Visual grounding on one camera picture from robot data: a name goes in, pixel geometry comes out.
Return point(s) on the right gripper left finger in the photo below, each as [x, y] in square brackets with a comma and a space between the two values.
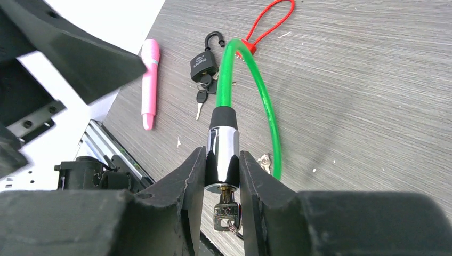
[163, 219]

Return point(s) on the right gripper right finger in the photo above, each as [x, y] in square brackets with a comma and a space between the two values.
[280, 221]

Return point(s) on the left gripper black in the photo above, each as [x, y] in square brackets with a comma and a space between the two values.
[90, 65]

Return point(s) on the small silver keys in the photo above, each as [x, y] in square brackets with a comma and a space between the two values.
[265, 163]

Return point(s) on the green cable lock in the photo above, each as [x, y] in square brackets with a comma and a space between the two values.
[222, 151]

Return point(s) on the black Kaijing padlock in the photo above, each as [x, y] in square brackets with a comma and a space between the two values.
[205, 63]

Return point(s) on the red cable padlock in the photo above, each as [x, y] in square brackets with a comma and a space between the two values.
[268, 20]

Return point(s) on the small silver key bunch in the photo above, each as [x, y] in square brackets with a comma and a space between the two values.
[227, 213]

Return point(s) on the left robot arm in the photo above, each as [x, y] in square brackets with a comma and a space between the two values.
[115, 22]

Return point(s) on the pink marker pen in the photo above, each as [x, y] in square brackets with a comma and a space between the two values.
[150, 55]

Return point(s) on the aluminium frame rail front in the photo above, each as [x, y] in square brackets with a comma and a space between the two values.
[99, 143]

